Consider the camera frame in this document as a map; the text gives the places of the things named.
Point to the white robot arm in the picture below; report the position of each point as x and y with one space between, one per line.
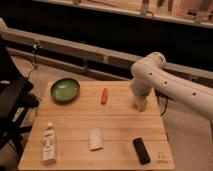
148 73

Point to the white plastic bottle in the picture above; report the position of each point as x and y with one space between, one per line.
49 144

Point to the black remote control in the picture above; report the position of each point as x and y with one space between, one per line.
141 151

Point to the black chair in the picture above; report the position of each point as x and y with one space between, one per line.
15 100

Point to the white sponge block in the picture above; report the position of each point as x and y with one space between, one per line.
95 139

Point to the pale yellow gripper tip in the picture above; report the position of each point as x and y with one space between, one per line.
140 104

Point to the green bowl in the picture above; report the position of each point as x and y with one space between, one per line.
65 90

